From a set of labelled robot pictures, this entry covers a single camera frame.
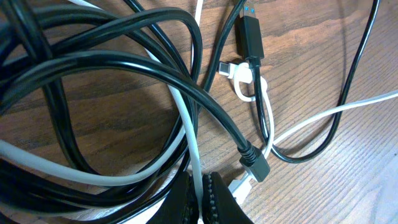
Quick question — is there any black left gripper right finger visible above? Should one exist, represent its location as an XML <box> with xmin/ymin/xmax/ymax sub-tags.
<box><xmin>201</xmin><ymin>172</ymin><xmax>253</xmax><ymax>224</ymax></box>

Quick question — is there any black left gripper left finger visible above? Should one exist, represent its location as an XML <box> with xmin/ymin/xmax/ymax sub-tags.
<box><xmin>147</xmin><ymin>172</ymin><xmax>199</xmax><ymax>224</ymax></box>

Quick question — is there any white USB cable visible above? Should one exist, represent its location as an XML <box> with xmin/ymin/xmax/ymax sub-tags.
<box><xmin>0</xmin><ymin>0</ymin><xmax>398</xmax><ymax>224</ymax></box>

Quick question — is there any black USB cable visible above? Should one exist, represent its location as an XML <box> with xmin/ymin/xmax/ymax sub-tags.
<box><xmin>0</xmin><ymin>0</ymin><xmax>382</xmax><ymax>224</ymax></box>

